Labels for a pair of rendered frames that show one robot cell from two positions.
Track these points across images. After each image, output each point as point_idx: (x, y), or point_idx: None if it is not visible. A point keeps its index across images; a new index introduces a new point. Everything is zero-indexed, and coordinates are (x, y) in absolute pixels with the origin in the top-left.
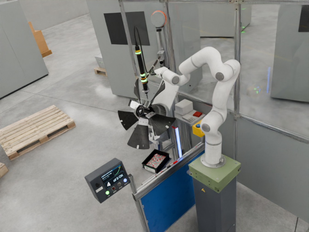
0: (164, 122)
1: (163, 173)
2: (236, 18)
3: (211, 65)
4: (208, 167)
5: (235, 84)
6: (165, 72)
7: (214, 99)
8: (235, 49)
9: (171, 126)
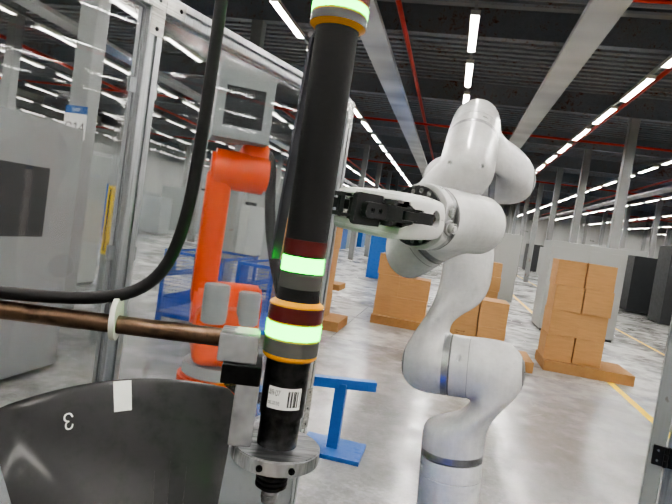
0: None
1: None
2: (149, 63)
3: (510, 153)
4: None
5: (113, 344)
6: (458, 193)
7: (489, 273)
8: (132, 186)
9: None
